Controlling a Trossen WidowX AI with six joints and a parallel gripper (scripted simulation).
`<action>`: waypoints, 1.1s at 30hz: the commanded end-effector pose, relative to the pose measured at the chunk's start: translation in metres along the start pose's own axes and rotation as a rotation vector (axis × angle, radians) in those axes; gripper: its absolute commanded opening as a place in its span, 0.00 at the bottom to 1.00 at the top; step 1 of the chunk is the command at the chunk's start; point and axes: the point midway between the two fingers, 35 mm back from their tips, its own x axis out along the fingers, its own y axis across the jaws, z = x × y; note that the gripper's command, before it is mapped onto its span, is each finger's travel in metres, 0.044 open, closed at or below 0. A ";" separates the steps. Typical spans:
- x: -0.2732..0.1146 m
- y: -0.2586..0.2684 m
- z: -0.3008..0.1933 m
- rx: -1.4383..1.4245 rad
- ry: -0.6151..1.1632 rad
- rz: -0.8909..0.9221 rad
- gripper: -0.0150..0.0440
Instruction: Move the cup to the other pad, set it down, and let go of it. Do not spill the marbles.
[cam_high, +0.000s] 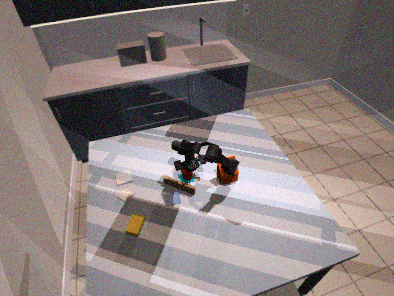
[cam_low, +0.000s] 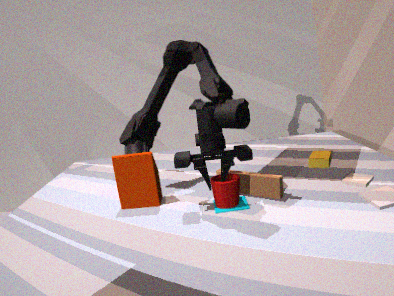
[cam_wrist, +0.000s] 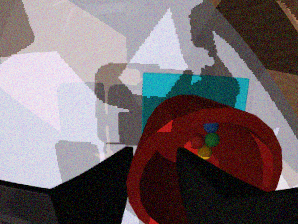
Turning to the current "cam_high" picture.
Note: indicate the yellow rectangular block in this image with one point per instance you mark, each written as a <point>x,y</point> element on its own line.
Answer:
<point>135,225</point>

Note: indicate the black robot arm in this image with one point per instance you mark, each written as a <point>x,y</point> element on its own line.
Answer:
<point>213,154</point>

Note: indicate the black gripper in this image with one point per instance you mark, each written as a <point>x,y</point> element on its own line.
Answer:
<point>178,165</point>

